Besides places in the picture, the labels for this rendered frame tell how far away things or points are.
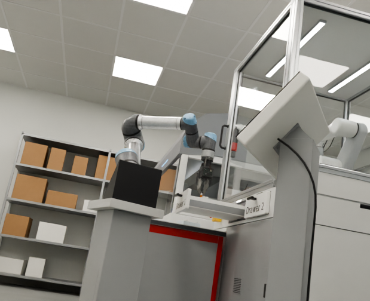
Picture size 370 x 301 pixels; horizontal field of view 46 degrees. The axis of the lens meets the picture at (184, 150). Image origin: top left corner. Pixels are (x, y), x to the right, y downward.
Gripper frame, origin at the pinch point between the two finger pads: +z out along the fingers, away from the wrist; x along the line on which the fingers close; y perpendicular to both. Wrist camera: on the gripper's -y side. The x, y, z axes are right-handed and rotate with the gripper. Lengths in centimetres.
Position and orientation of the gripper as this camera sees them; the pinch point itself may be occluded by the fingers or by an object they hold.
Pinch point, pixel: (201, 192)
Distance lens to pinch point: 251.8
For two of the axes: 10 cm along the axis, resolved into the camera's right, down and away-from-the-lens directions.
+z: -1.6, 9.5, -2.7
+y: 2.2, -2.3, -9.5
